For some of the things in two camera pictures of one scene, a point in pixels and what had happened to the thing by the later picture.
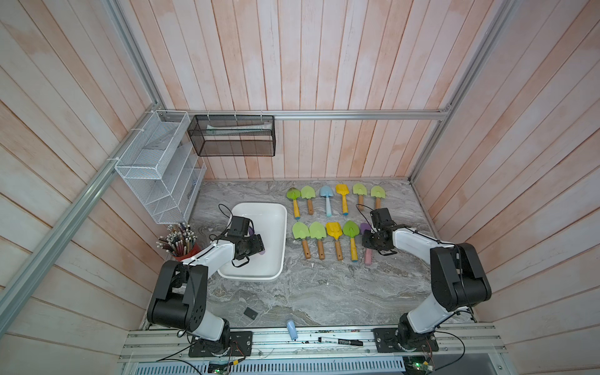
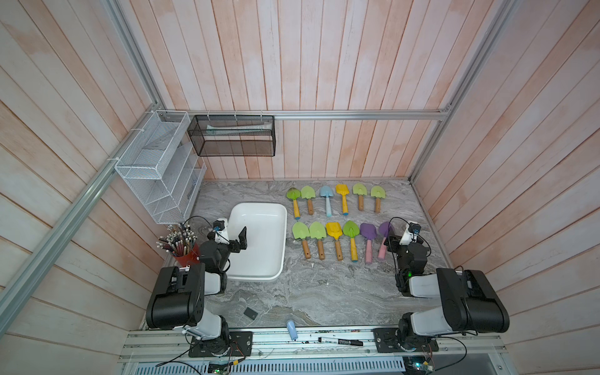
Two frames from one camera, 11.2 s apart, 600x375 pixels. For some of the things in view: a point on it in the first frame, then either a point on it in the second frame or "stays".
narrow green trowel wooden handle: (318, 231) stays
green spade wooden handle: (378, 191) stays
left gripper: (258, 246) to (233, 244)
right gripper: (366, 241) to (420, 246)
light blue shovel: (326, 191) stays
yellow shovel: (343, 189) stays
